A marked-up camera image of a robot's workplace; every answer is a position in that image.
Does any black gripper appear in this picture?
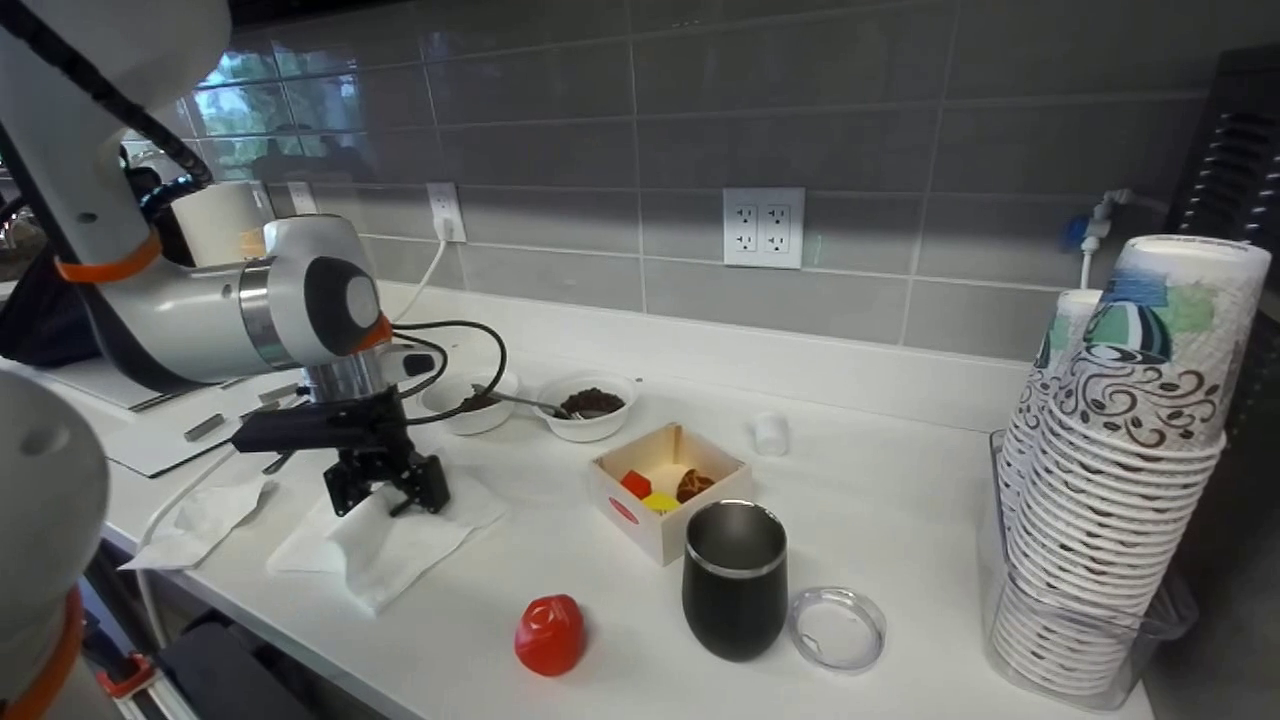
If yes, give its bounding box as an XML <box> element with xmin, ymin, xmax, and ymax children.
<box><xmin>322</xmin><ymin>387</ymin><xmax>457</xmax><ymax>518</ymax></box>

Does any white paper towel cloth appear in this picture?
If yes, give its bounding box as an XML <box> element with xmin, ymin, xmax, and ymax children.
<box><xmin>262</xmin><ymin>472</ymin><xmax>512</xmax><ymax>621</ymax></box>

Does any white bowl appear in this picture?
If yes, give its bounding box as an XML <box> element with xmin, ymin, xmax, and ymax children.
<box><xmin>538</xmin><ymin>368</ymin><xmax>649</xmax><ymax>449</ymax></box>
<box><xmin>445</xmin><ymin>375</ymin><xmax>525</xmax><ymax>440</ymax></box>

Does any metal spoon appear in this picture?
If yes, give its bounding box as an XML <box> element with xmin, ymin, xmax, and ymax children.
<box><xmin>465</xmin><ymin>380</ymin><xmax>571</xmax><ymax>417</ymax></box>

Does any white paper towel sheet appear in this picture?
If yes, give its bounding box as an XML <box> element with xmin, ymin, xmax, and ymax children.
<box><xmin>115</xmin><ymin>475</ymin><xmax>290</xmax><ymax>576</ymax></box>

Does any red plastic toy fruit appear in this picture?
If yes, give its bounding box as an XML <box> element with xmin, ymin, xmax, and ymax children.
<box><xmin>512</xmin><ymin>590</ymin><xmax>591</xmax><ymax>678</ymax></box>

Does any coffee bean pile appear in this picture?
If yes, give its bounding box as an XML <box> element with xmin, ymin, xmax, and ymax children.
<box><xmin>551</xmin><ymin>383</ymin><xmax>629</xmax><ymax>422</ymax></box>

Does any white flat board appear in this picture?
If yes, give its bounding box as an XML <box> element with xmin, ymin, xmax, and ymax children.
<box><xmin>76</xmin><ymin>373</ymin><xmax>326</xmax><ymax>484</ymax></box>

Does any white box with fruit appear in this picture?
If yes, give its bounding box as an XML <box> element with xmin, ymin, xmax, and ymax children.
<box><xmin>585</xmin><ymin>420</ymin><xmax>756</xmax><ymax>566</ymax></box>

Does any brown patterned wooden block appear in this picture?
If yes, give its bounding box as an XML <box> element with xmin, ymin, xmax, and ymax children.
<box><xmin>674</xmin><ymin>465</ymin><xmax>719</xmax><ymax>506</ymax></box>

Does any black metal tumbler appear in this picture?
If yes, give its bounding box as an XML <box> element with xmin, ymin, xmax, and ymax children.
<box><xmin>681</xmin><ymin>495</ymin><xmax>793</xmax><ymax>668</ymax></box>

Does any dark bag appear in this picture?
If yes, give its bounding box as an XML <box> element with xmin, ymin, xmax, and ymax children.
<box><xmin>0</xmin><ymin>253</ymin><xmax>89</xmax><ymax>373</ymax></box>

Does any clear plastic lid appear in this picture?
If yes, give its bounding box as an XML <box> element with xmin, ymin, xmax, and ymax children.
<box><xmin>789</xmin><ymin>578</ymin><xmax>891</xmax><ymax>677</ymax></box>

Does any patterned paper cup stack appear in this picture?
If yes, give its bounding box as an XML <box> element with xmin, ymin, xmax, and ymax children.
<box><xmin>985</xmin><ymin>233</ymin><xmax>1277</xmax><ymax>713</ymax></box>
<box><xmin>1016</xmin><ymin>283</ymin><xmax>1111</xmax><ymax>430</ymax></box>

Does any white power plug with cable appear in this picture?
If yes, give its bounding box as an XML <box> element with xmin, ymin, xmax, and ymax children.
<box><xmin>393</xmin><ymin>202</ymin><xmax>468</xmax><ymax>324</ymax></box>

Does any wide orange arm strap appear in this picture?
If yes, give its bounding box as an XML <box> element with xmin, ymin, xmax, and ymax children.
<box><xmin>53</xmin><ymin>233</ymin><xmax>167</xmax><ymax>292</ymax></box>

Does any white double wall outlet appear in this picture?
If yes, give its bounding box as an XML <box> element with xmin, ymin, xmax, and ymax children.
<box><xmin>719</xmin><ymin>185</ymin><xmax>808</xmax><ymax>270</ymax></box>

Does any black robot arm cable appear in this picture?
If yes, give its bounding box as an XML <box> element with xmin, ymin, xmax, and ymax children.
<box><xmin>0</xmin><ymin>0</ymin><xmax>512</xmax><ymax>430</ymax></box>

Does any white cable with blue connector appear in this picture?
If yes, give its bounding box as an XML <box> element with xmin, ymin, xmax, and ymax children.
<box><xmin>1055</xmin><ymin>189</ymin><xmax>1136</xmax><ymax>294</ymax></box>

